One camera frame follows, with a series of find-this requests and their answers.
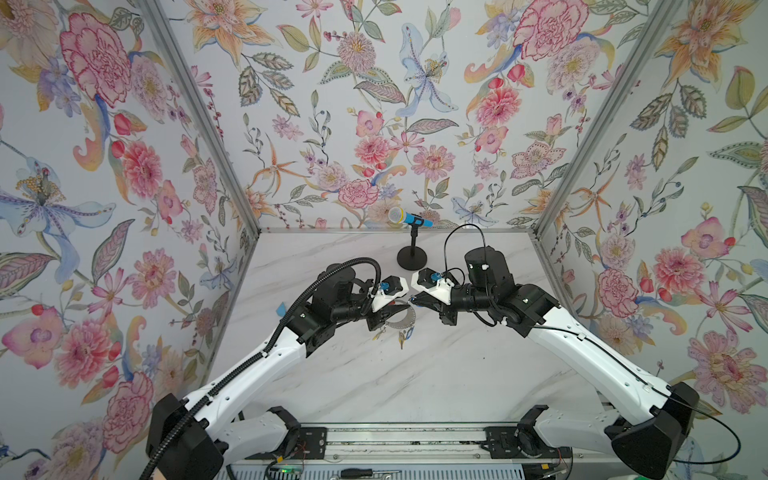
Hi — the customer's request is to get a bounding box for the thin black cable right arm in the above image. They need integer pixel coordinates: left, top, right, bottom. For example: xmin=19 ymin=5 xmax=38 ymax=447
xmin=442 ymin=223 xmax=742 ymax=466

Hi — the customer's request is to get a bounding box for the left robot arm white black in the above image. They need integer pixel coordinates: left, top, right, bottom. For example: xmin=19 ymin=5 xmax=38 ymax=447
xmin=140 ymin=257 xmax=409 ymax=479

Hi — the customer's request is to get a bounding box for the metal keyring with red handle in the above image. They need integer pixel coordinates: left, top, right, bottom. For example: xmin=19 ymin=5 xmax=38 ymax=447
xmin=385 ymin=304 xmax=416 ymax=331

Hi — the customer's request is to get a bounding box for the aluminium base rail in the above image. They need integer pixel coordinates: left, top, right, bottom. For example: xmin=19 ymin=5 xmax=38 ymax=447
xmin=227 ymin=422 xmax=625 ymax=466

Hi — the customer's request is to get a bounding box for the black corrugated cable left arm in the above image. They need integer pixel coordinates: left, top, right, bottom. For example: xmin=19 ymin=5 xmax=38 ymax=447
xmin=139 ymin=257 xmax=383 ymax=480

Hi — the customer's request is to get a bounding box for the toy microphone blue yellow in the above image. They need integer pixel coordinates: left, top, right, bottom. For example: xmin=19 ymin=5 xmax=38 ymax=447
xmin=388 ymin=207 xmax=433 ymax=228

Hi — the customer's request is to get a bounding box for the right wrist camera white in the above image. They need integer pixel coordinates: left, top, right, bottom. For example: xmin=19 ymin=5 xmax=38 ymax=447
xmin=411 ymin=268 xmax=457 ymax=305

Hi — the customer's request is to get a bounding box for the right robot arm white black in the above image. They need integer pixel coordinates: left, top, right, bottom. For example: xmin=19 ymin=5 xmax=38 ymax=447
xmin=412 ymin=247 xmax=699 ymax=479

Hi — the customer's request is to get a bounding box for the black microphone stand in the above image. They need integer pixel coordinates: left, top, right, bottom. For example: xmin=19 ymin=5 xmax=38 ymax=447
xmin=397 ymin=225 xmax=428 ymax=272

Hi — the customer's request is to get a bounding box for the black screwdriver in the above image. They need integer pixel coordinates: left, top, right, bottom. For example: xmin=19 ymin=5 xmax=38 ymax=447
xmin=338 ymin=468 xmax=400 ymax=480

